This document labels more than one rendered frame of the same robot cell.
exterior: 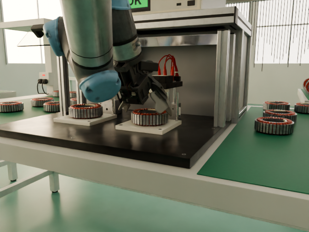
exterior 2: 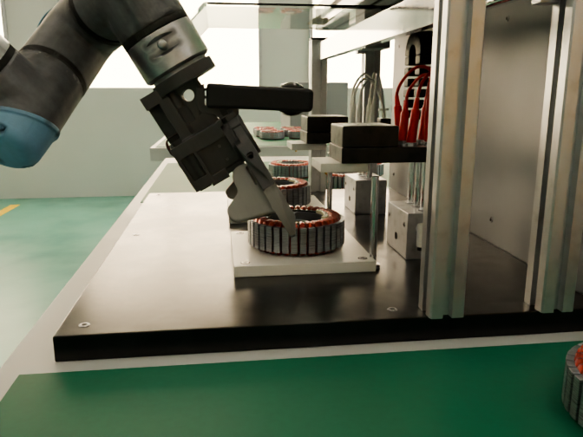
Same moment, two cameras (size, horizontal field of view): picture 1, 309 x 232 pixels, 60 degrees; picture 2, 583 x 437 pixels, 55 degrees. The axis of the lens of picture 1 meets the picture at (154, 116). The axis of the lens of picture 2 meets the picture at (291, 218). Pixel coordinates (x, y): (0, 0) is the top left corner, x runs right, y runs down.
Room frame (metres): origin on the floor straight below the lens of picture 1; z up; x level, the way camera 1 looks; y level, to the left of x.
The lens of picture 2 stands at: (0.45, -0.51, 0.96)
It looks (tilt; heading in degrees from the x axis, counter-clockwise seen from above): 13 degrees down; 57
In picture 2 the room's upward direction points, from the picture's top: straight up
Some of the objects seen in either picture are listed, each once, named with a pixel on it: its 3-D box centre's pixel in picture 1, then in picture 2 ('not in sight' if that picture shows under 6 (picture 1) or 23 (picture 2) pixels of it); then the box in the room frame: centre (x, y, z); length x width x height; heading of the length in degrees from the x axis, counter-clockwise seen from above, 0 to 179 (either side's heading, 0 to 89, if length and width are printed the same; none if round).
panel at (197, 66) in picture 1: (151, 73); (467, 119); (1.07, 0.01, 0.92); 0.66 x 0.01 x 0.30; 65
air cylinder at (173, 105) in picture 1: (168, 110); (415, 227); (0.92, -0.05, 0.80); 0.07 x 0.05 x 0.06; 65
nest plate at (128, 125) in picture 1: (149, 124); (296, 249); (0.79, 0.01, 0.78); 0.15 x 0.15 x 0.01; 65
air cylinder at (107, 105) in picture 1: (110, 106); (364, 192); (1.03, 0.17, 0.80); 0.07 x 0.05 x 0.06; 65
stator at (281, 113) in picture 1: (279, 116); not in sight; (0.96, -0.46, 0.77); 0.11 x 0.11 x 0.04
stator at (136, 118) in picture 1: (149, 116); (296, 229); (0.79, 0.01, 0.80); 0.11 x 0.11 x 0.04
